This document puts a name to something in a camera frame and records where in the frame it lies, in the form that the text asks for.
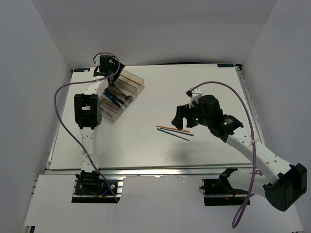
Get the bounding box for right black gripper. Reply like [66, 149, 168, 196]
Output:
[171, 101, 211, 131]

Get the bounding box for orange black chopstick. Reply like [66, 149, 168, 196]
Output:
[155, 125, 190, 133]

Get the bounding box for black spoon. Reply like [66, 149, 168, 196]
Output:
[108, 87, 133, 100]
[109, 82, 130, 99]

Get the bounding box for grey chopstick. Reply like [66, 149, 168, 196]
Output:
[156, 128, 190, 141]

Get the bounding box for blue knife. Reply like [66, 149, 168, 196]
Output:
[103, 92, 122, 111]

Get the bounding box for pink handled fork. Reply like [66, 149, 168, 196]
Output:
[101, 101, 120, 113]

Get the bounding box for black knife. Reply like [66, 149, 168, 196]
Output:
[105, 89, 128, 107]

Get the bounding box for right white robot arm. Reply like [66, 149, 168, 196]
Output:
[172, 95, 307, 212]

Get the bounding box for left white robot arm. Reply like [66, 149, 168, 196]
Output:
[74, 52, 123, 173]

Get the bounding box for clear compartment organizer tray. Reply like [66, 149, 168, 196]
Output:
[99, 67, 145, 122]

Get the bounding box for left blue table sticker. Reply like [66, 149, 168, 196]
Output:
[73, 67, 90, 72]

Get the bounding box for blue table sticker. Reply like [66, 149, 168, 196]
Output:
[73, 67, 90, 72]
[217, 63, 234, 68]

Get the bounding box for right blue table sticker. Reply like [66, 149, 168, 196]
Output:
[217, 63, 234, 68]

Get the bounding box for white front cover board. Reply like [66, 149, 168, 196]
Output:
[25, 175, 302, 233]

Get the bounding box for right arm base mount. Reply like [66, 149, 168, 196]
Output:
[199, 167, 247, 206]

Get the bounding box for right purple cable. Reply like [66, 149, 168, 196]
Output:
[187, 81, 263, 229]

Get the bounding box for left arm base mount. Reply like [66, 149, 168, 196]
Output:
[71, 170, 121, 204]

